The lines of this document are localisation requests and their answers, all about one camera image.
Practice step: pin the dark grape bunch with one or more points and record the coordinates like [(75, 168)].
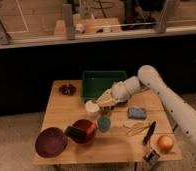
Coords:
[(67, 89)]

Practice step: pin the grey post right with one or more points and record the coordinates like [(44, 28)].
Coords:
[(166, 13)]

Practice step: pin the blue plastic cup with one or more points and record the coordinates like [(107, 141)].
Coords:
[(104, 124)]

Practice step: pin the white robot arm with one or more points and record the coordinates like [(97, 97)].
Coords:
[(148, 78)]

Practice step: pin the blue sponge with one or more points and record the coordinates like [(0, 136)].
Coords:
[(137, 113)]

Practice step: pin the wooden table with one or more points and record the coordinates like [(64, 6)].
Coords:
[(115, 145)]

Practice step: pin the orange apple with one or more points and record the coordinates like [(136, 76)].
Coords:
[(165, 143)]

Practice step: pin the dark red plate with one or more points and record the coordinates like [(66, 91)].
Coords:
[(51, 142)]

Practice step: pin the small dark metal cup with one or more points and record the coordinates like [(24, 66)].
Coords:
[(108, 110)]

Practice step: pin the green plastic tray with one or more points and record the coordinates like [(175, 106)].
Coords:
[(94, 83)]

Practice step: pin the metal clamp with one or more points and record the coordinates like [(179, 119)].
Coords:
[(151, 157)]

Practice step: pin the black sponge block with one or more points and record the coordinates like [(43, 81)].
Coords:
[(74, 132)]

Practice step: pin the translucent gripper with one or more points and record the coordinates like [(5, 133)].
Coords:
[(106, 99)]

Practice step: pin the white paper cup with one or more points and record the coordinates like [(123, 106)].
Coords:
[(92, 108)]

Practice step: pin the red bowl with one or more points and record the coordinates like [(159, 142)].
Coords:
[(89, 127)]

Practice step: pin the yellow wooden utensil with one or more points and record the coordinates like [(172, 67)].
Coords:
[(134, 128)]

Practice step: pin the grey post middle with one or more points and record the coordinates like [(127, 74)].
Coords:
[(68, 21)]

